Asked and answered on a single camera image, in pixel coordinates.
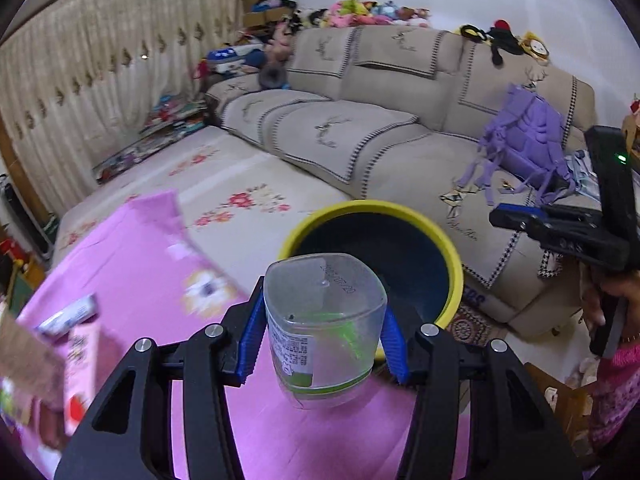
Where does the black yellow plush toy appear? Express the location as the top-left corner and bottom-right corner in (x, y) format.
(459, 24), (493, 43)

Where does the patterned rug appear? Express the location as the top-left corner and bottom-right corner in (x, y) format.
(442, 305), (506, 343)

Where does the grey round cushion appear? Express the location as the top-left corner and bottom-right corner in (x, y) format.
(258, 62), (288, 90)

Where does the stack of cardboard boxes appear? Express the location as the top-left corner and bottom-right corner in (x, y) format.
(239, 0), (281, 28)

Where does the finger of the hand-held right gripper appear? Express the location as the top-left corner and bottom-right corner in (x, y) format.
(489, 204), (603, 232)
(522, 227), (628, 273)

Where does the beige sofa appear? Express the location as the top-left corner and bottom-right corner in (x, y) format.
(205, 25), (601, 341)

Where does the yellow rim black trash bin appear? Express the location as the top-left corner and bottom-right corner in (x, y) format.
(276, 200), (465, 361)

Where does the green label plastic bottle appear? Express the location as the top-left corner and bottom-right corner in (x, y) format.
(263, 254), (389, 411)

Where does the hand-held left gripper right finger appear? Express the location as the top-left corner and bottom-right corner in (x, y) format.
(377, 305), (583, 480)

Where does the purple backpack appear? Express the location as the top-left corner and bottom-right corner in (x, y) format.
(472, 82), (576, 206)

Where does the row of plush toys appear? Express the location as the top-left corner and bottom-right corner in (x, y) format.
(290, 0), (433, 31)

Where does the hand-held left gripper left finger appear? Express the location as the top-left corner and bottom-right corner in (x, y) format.
(54, 276), (266, 480)

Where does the blue star pillow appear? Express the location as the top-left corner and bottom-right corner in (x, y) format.
(207, 45), (263, 73)

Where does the low glass table with books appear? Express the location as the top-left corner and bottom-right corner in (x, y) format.
(95, 95), (208, 183)

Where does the pink floral tablecloth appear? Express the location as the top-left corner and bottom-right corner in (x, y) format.
(17, 190), (471, 480)

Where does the cream floral mat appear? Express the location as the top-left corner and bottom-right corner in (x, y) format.
(52, 125), (361, 271)

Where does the pink carton box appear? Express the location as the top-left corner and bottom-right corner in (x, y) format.
(34, 294), (103, 436)

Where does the person's right hand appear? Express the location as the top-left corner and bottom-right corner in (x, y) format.
(580, 271), (640, 346)

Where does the cream patterned curtain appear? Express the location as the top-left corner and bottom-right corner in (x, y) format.
(0, 0), (246, 211)

